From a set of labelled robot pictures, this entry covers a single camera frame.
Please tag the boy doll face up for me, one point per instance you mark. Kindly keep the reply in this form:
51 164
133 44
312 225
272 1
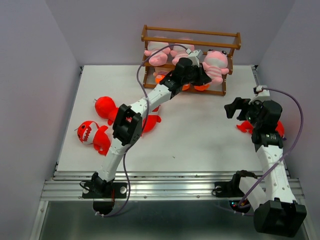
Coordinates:
185 87

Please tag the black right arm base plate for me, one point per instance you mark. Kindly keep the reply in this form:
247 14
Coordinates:
227 189

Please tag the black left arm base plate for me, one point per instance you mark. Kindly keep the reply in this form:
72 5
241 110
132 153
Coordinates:
114 190

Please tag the pink pig plush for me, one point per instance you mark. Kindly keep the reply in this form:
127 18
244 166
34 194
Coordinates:
159 58
215 65
178 52

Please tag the aluminium rail frame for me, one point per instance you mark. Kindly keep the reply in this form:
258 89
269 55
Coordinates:
194 146

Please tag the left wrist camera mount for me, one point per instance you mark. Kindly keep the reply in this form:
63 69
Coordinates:
194 56

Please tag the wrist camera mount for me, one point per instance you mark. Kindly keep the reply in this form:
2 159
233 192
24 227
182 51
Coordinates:
261 94
194 56

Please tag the boy doll black hair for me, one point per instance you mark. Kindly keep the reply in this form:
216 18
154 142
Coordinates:
160 72

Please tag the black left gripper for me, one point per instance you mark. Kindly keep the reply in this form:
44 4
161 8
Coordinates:
202 78

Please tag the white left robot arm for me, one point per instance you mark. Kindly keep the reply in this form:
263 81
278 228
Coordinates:
131 119

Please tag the red shark plush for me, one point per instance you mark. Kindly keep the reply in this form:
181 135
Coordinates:
106 108
153 119
90 133
246 127

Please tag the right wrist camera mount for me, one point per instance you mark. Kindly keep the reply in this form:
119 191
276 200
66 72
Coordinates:
261 94

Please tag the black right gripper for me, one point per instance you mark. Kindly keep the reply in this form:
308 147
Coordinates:
238 102

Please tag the wooden three-tier shelf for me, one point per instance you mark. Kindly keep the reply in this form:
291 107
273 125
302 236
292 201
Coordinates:
203 40

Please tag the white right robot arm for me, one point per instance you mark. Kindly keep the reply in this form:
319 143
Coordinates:
275 208

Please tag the boy doll from corner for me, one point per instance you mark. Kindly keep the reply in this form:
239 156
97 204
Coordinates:
202 87

